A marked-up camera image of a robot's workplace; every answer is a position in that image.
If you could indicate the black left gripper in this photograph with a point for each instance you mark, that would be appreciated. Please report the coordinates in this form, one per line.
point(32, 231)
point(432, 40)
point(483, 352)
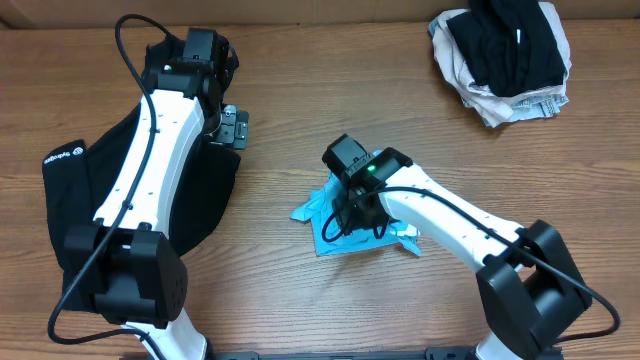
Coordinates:
point(220, 93)

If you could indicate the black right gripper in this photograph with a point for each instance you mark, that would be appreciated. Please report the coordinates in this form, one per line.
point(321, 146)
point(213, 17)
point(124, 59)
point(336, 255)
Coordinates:
point(353, 220)

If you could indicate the light blue t-shirt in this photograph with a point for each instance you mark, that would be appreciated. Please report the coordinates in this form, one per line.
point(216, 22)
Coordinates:
point(329, 239)

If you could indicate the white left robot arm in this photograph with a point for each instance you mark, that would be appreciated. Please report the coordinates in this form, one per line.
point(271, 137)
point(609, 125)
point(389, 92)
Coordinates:
point(126, 262)

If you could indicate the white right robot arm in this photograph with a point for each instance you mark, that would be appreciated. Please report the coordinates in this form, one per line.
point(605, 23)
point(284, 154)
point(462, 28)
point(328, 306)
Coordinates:
point(530, 287)

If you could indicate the black shirt with logo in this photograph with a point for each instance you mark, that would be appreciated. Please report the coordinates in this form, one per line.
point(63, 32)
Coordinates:
point(78, 178)

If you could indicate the beige folded garment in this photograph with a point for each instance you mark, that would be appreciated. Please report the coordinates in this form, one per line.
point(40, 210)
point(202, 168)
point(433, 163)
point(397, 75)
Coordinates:
point(493, 110)

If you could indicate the grey patterned folded garment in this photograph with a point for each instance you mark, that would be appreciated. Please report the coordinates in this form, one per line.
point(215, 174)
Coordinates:
point(533, 106)

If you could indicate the black folded garment on pile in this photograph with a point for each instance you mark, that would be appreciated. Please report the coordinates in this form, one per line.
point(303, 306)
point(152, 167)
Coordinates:
point(508, 45)

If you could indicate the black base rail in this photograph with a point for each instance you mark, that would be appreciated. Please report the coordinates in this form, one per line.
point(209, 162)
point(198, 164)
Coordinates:
point(433, 353)

